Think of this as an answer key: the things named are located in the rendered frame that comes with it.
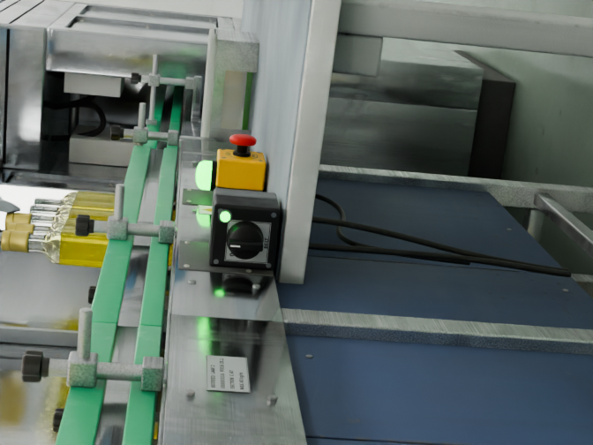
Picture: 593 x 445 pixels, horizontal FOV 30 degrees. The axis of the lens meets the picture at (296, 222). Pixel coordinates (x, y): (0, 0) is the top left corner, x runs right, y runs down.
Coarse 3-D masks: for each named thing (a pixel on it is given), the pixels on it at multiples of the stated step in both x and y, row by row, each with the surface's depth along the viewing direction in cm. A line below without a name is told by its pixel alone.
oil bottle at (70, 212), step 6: (60, 210) 197; (66, 210) 196; (72, 210) 196; (78, 210) 196; (84, 210) 197; (90, 210) 197; (96, 210) 198; (102, 210) 198; (108, 210) 199; (54, 216) 196; (60, 216) 194; (66, 216) 193; (72, 216) 194; (90, 216) 194; (96, 216) 194; (102, 216) 194; (108, 216) 195; (174, 216) 200
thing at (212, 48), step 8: (208, 40) 220; (216, 40) 209; (208, 48) 220; (216, 48) 205; (208, 56) 205; (208, 64) 205; (208, 72) 205; (208, 80) 206; (208, 88) 206; (208, 96) 207; (208, 104) 207; (208, 112) 207; (208, 120) 209; (208, 128) 209; (200, 136) 223; (208, 136) 210
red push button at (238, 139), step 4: (232, 136) 162; (236, 136) 162; (240, 136) 162; (244, 136) 162; (248, 136) 162; (252, 136) 163; (232, 140) 161; (236, 140) 161; (240, 140) 161; (244, 140) 161; (248, 140) 161; (252, 140) 162; (256, 140) 162; (236, 144) 161; (240, 144) 161; (244, 144) 161; (248, 144) 161; (252, 144) 162; (236, 148) 163; (240, 148) 162; (244, 148) 162; (240, 152) 162; (244, 152) 163
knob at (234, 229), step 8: (240, 224) 132; (248, 224) 132; (256, 224) 133; (232, 232) 131; (240, 232) 131; (248, 232) 131; (256, 232) 131; (232, 240) 130; (240, 240) 131; (248, 240) 131; (256, 240) 131; (232, 248) 130; (240, 248) 130; (248, 248) 130; (256, 248) 130; (240, 256) 132; (248, 256) 132
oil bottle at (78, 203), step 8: (64, 200) 202; (72, 200) 202; (80, 200) 202; (88, 200) 203; (96, 200) 204; (104, 200) 204; (56, 208) 201; (88, 208) 199; (96, 208) 200; (104, 208) 200; (112, 208) 200
